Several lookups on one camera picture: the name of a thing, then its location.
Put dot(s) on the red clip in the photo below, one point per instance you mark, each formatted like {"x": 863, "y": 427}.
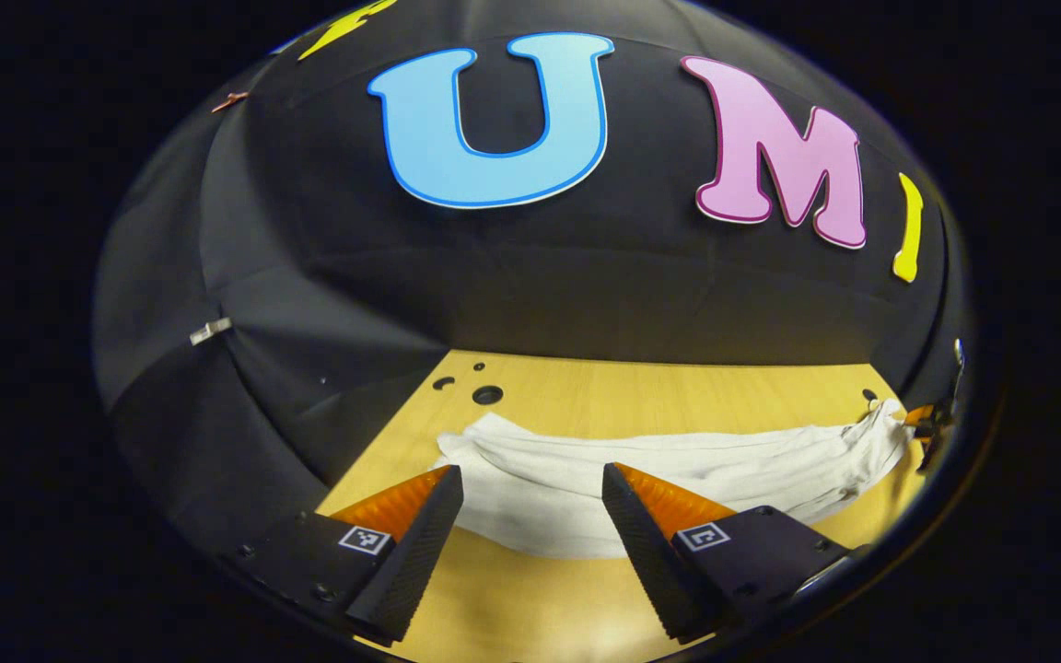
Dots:
{"x": 229, "y": 99}

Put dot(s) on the black backdrop cloth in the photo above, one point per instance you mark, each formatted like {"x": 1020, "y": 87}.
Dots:
{"x": 586, "y": 276}

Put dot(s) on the white jeans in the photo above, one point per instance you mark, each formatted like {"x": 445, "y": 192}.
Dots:
{"x": 530, "y": 497}

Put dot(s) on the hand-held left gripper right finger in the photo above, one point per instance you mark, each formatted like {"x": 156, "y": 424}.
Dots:
{"x": 650, "y": 562}

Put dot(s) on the white clip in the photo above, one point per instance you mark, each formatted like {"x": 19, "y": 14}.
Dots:
{"x": 210, "y": 330}

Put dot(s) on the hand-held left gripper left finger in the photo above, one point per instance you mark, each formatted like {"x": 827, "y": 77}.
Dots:
{"x": 406, "y": 562}

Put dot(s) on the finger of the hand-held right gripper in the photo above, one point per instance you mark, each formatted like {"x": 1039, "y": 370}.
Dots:
{"x": 917, "y": 415}

